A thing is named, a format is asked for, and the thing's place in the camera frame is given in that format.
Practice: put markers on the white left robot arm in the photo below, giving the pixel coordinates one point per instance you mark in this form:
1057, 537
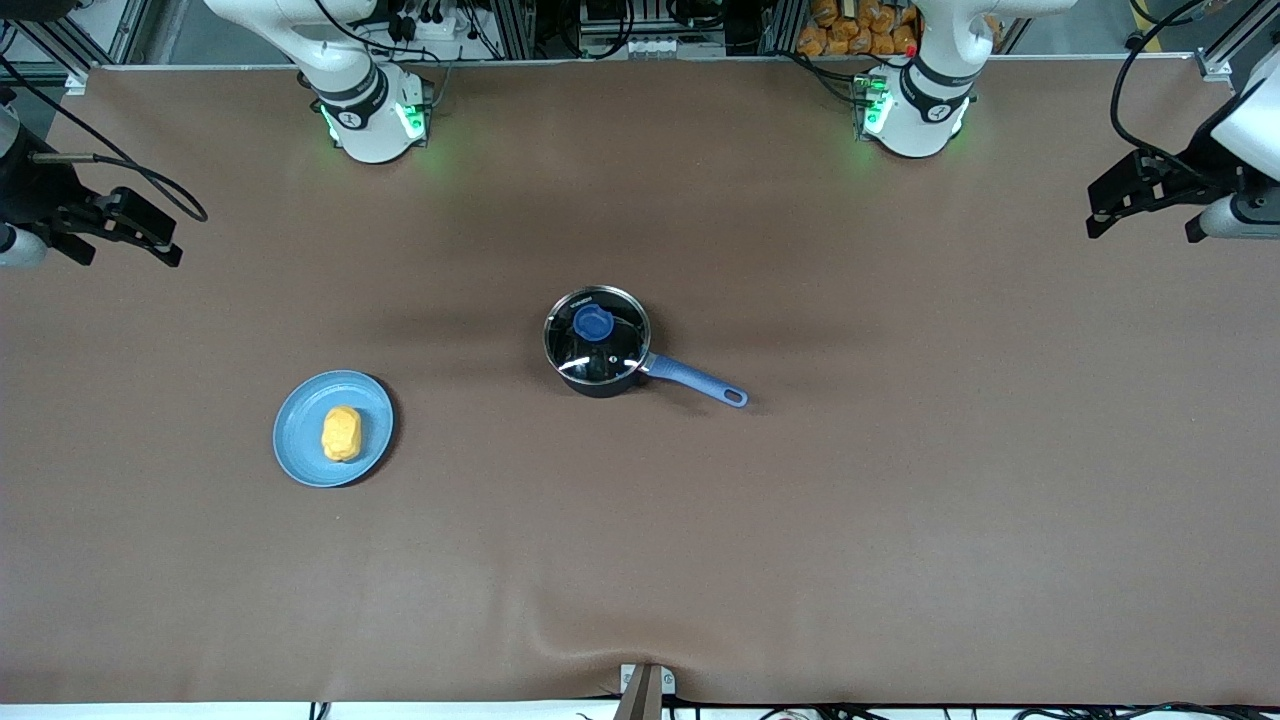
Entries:
915, 130

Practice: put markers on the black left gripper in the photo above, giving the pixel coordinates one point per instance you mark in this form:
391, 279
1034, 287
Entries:
1196, 168

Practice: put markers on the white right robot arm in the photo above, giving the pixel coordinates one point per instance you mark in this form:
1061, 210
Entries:
375, 135

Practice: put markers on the glass lid with blue knob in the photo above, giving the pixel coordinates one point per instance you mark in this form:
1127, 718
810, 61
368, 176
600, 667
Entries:
597, 323

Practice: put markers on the metal bracket with post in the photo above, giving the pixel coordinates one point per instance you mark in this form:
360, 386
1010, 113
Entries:
645, 690

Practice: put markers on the bag of orange buns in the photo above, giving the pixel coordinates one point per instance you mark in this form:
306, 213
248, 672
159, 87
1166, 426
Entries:
860, 25

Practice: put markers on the yellow potato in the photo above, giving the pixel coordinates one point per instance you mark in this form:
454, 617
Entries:
341, 433

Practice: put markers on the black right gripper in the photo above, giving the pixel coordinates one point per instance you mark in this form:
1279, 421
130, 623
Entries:
38, 193

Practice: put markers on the blue round plate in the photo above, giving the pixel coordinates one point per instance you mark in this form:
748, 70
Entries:
300, 440

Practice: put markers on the white power strip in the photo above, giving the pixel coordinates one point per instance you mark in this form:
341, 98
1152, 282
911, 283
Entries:
655, 46

